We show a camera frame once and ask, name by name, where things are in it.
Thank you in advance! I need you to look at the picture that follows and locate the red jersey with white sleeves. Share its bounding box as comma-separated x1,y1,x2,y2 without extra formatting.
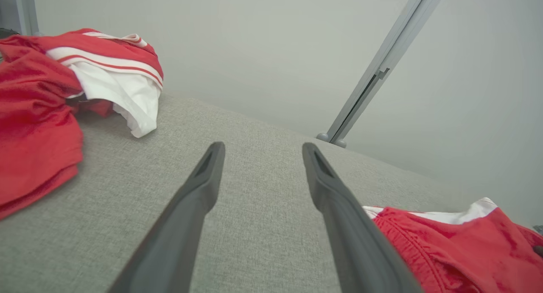
0,28,164,220

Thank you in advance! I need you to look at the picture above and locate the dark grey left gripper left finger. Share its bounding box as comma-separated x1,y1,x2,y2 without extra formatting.
108,142,226,293

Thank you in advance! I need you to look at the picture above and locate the grey metal partition post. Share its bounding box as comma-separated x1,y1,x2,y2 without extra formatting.
326,0,448,143

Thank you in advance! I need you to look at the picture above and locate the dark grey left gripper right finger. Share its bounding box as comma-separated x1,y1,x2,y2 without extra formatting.
302,142,425,293

